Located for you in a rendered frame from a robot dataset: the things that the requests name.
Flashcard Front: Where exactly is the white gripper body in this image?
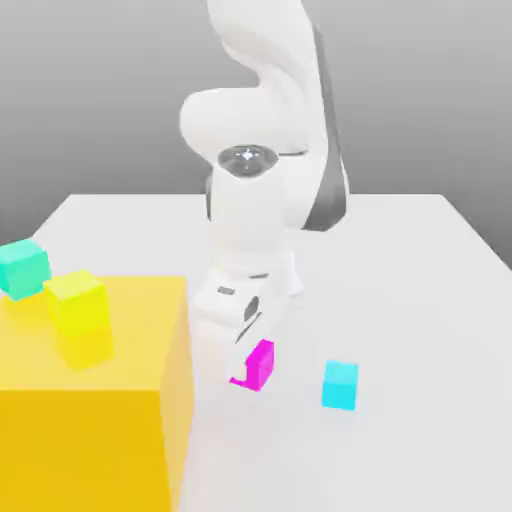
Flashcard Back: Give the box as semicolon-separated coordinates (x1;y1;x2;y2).
193;310;272;385

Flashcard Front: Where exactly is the small magenta cube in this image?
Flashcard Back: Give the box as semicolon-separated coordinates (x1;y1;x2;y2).
228;338;276;392

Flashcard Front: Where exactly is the small cyan cube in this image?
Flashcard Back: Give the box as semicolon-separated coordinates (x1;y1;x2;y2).
321;359;360;412

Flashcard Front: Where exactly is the small yellow cube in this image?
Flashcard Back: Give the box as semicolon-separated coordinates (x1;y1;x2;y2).
42;268;115;369

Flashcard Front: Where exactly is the small teal cube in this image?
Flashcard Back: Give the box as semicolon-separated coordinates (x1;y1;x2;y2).
0;238;53;302

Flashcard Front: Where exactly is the large orange box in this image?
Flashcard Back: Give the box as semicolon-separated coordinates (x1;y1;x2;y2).
0;275;196;512

